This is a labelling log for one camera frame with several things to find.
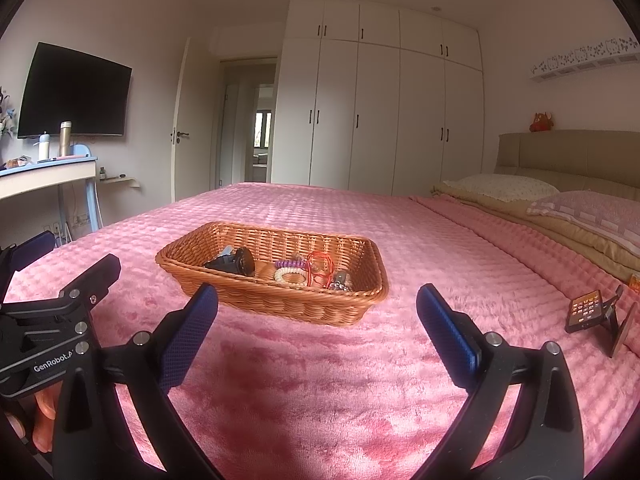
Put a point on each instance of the white floral pillow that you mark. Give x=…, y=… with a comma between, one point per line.
x=500, y=187

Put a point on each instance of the black wall television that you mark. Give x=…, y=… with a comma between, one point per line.
x=75, y=92

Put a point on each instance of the white cutout wall shelf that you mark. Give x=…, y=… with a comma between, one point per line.
x=585, y=62

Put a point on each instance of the white room door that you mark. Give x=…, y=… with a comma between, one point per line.
x=181, y=125

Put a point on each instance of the light blue bow hair clip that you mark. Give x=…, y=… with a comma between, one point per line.
x=227, y=251

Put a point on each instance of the brown wicker basket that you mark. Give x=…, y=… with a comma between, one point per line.
x=280, y=290

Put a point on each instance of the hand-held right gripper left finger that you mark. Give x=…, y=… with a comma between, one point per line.
x=189, y=342

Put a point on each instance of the beige quilt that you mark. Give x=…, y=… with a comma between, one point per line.
x=565, y=242

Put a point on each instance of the red plush toy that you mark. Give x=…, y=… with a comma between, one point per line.
x=542, y=122

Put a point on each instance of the white wardrobe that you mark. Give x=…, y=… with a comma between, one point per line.
x=380, y=110

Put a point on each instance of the pink plush blanket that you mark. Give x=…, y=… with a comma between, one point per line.
x=320, y=395

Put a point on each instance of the steel thermos bottle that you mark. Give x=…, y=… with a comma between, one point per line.
x=65, y=140

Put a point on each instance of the person's left hand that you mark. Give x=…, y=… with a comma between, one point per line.
x=47, y=410

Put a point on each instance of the white and blue desk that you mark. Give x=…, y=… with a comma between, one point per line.
x=45, y=175

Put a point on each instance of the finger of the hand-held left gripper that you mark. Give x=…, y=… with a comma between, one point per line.
x=97, y=272
x=27, y=255

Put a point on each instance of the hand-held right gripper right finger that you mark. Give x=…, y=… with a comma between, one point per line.
x=450, y=337

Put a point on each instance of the black hair clip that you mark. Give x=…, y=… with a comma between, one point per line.
x=235, y=262

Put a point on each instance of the small white wall shelf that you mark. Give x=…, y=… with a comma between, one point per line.
x=120, y=180

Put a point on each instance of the white water bottle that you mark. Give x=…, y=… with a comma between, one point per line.
x=44, y=147

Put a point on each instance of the black calculator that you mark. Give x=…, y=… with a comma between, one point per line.
x=582, y=311

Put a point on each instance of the beige padded headboard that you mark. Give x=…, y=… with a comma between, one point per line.
x=575, y=157

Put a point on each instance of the pink patterned pillow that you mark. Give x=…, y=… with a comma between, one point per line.
x=590, y=212

